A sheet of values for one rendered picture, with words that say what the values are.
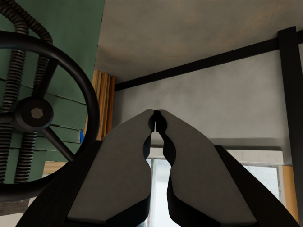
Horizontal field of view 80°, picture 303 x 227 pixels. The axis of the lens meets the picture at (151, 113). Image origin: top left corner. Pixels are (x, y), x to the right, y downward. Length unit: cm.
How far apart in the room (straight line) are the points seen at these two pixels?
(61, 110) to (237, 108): 118
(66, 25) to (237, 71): 123
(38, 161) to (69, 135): 16
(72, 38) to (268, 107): 121
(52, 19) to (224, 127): 122
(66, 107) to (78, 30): 27
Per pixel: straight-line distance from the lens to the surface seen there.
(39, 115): 37
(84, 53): 70
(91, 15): 79
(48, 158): 59
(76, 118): 63
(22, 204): 50
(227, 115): 147
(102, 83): 205
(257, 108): 144
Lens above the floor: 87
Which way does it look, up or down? 14 degrees down
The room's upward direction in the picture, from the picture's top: 176 degrees counter-clockwise
